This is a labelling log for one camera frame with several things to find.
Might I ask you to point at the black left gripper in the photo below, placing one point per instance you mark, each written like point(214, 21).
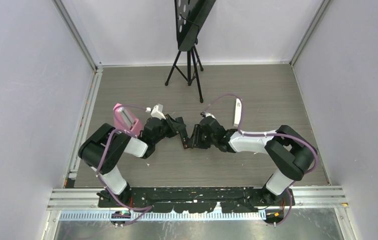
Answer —
point(174, 126)

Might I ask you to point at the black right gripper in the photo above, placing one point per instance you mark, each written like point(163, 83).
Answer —
point(195, 139)

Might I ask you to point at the white remote control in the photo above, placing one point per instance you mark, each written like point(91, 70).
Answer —
point(237, 112)

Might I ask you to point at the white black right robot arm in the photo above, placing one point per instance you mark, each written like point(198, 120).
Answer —
point(290, 152)

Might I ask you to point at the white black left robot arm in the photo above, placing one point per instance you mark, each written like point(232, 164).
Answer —
point(103, 149)

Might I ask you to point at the pink metronome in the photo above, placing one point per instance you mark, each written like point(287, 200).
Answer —
point(125, 120)

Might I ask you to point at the black music stand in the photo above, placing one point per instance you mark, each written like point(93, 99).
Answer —
point(190, 16)

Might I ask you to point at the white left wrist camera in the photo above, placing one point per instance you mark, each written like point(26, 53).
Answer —
point(156, 111)

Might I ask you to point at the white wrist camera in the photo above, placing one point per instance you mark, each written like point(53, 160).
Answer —
point(207, 115)
point(156, 111)

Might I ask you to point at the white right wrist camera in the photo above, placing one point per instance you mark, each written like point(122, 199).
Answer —
point(207, 115)

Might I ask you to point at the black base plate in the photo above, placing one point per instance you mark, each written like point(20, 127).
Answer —
point(195, 200)

